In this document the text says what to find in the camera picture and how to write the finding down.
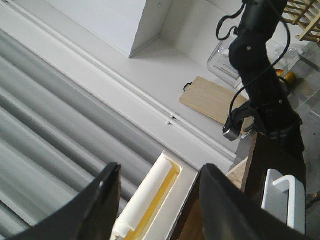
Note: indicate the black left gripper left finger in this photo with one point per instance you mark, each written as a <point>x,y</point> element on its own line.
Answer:
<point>91,215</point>

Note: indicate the white handle block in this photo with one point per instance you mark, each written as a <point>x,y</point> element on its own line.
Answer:
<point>284,198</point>

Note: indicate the clear plastic container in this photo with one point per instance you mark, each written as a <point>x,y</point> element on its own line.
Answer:
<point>219,63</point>

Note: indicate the wooden dish rack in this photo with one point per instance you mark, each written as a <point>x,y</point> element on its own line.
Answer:
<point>306,15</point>

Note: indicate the white roll in tray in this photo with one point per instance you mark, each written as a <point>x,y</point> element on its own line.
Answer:
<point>142,199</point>

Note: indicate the wooden cutting board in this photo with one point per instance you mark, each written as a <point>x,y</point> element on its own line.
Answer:
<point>208,98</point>

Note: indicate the yellow fruit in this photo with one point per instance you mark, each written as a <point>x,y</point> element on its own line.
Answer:
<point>290,77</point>

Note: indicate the grey window curtain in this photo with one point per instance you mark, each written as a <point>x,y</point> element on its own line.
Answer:
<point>55,139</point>

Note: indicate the white tray on cabinet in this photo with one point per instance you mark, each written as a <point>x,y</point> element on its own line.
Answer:
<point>160,218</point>

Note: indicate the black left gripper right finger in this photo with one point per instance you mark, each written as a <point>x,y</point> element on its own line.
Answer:
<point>228,214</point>

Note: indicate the dark wooden drawer cabinet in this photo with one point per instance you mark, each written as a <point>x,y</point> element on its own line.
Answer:
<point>264,155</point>

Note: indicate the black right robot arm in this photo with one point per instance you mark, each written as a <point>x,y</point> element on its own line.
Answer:
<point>268,103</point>

